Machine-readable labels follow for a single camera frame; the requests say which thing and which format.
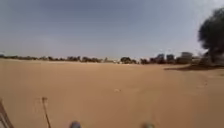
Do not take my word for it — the large dark tree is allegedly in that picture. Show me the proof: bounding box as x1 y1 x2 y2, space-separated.
197 7 224 64

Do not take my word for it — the group of buildings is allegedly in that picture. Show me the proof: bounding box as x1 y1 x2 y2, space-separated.
155 51 201 65

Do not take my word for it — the brown sandy dirt ground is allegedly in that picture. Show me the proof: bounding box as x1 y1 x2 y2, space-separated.
0 58 224 128

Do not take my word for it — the row of trees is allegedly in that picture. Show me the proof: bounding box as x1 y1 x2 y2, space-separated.
0 54 158 65

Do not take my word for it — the robot's own part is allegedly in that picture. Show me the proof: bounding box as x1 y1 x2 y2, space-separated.
141 122 155 128
69 121 82 128

